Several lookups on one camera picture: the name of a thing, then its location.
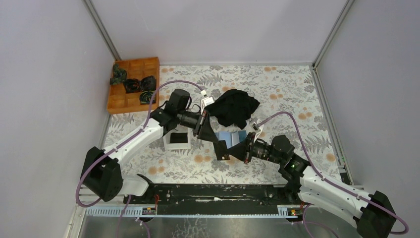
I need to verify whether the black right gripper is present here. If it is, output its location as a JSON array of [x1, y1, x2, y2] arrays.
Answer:
[[225, 132, 284, 165]]

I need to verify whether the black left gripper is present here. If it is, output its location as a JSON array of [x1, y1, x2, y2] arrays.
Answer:
[[176, 110, 218, 143]]

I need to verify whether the blue leather card holder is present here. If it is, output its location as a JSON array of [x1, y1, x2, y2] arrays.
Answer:
[[215, 130, 247, 149]]

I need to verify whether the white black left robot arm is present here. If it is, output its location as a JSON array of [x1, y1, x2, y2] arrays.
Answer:
[[81, 89, 218, 204]]

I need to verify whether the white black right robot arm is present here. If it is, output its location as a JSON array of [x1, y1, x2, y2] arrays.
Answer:
[[226, 132, 396, 238]]

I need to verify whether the white plastic card box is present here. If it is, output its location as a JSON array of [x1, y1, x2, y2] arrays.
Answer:
[[163, 129, 191, 150]]

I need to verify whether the black crumpled cloth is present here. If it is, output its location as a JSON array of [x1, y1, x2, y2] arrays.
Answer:
[[205, 89, 260, 129]]

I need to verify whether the dark rolled sock bottom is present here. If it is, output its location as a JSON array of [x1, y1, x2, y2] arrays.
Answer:
[[139, 91, 155, 105]]

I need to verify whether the dark rolled sock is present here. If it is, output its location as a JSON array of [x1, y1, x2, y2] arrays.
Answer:
[[139, 91, 155, 105], [140, 75, 157, 92], [123, 78, 141, 94], [109, 63, 127, 86]]

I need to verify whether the dark rolled sock right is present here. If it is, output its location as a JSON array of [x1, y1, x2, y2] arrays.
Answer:
[[140, 75, 157, 92]]

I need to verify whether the dark rolled sock middle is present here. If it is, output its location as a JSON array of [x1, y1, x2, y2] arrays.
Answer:
[[123, 78, 141, 94]]

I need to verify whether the wooden compartment tray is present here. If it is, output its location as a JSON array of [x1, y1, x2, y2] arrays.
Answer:
[[107, 57, 159, 115]]

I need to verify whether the dark rolled sock top left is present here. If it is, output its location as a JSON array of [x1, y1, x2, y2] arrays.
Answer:
[[109, 63, 127, 86]]

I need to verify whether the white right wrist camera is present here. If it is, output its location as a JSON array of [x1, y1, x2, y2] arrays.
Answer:
[[250, 118, 264, 141]]

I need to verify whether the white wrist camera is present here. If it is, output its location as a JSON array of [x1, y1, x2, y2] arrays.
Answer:
[[250, 118, 264, 141], [200, 90, 214, 109]]

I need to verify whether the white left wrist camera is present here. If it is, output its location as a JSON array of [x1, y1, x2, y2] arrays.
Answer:
[[200, 90, 214, 109]]

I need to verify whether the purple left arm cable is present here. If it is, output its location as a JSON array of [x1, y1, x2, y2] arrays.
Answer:
[[75, 80, 208, 238]]

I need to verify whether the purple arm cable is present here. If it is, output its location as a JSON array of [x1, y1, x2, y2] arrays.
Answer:
[[250, 112, 410, 238], [75, 80, 208, 238]]

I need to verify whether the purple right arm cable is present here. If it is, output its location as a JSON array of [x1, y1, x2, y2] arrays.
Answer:
[[250, 112, 410, 238]]

